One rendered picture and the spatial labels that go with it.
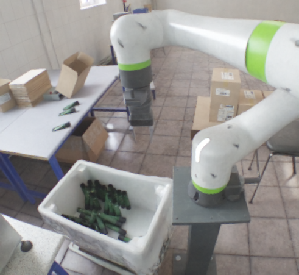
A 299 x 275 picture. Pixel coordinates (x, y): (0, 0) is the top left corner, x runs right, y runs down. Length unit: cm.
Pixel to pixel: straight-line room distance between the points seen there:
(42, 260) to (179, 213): 58
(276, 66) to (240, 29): 10
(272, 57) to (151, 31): 32
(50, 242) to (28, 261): 11
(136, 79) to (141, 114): 13
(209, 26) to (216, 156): 33
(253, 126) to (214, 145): 14
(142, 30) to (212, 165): 40
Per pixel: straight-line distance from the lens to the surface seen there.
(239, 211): 78
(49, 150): 147
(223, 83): 232
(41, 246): 103
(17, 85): 214
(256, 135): 70
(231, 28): 45
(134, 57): 57
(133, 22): 56
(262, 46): 39
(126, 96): 59
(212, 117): 251
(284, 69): 37
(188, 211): 76
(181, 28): 56
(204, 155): 61
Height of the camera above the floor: 155
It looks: 34 degrees down
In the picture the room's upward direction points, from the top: 7 degrees counter-clockwise
